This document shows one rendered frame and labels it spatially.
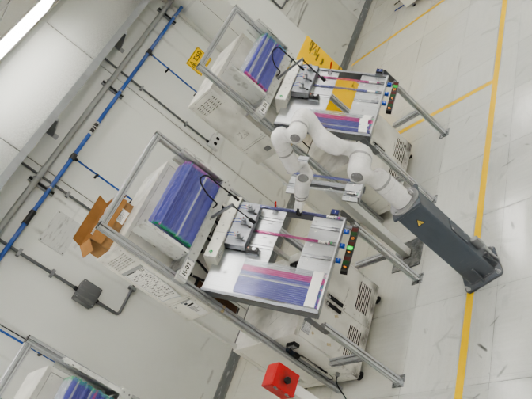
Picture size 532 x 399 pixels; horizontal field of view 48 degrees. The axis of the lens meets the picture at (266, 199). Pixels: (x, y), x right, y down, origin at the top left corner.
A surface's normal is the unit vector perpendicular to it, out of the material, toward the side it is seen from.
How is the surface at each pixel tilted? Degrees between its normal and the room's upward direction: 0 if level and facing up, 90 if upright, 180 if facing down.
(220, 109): 90
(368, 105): 44
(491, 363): 0
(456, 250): 90
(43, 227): 90
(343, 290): 90
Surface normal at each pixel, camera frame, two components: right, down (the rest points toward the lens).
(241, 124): -0.30, 0.73
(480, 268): -0.08, 0.58
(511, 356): -0.73, -0.59
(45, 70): 0.61, -0.34
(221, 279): -0.13, -0.66
